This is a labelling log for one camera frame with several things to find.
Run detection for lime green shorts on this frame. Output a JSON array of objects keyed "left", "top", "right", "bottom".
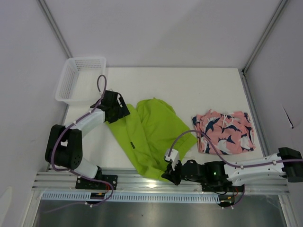
[{"left": 108, "top": 98, "right": 196, "bottom": 181}]

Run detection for pink shark print shorts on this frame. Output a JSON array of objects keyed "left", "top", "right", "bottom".
[{"left": 192, "top": 109, "right": 256, "bottom": 155}]

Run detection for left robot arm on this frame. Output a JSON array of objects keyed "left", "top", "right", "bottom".
[{"left": 45, "top": 90, "right": 130, "bottom": 189}]

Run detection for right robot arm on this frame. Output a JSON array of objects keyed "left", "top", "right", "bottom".
[{"left": 162, "top": 148, "right": 303, "bottom": 191}]

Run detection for white plastic basket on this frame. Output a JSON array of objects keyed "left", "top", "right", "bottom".
[{"left": 55, "top": 56, "right": 107, "bottom": 105}]

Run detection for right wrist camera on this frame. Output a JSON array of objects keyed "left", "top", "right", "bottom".
[{"left": 164, "top": 149, "right": 180, "bottom": 169}]

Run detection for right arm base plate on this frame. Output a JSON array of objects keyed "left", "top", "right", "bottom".
[{"left": 201, "top": 183, "right": 244, "bottom": 194}]

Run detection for aluminium mounting rail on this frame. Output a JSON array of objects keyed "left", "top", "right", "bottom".
[{"left": 32, "top": 169, "right": 290, "bottom": 195}]

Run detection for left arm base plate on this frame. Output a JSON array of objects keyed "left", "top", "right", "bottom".
[{"left": 75, "top": 175, "right": 118, "bottom": 190}]

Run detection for left aluminium frame post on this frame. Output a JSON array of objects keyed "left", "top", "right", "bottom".
[{"left": 36, "top": 0, "right": 72, "bottom": 58}]

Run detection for aluminium frame post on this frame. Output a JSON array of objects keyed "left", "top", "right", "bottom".
[
  {"left": 241, "top": 0, "right": 291, "bottom": 76},
  {"left": 36, "top": 0, "right": 72, "bottom": 58}
]

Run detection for white slotted cable duct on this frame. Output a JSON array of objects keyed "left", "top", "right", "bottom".
[{"left": 42, "top": 191, "right": 220, "bottom": 204}]

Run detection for right aluminium frame post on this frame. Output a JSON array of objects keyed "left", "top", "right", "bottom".
[{"left": 241, "top": 0, "right": 291, "bottom": 76}]

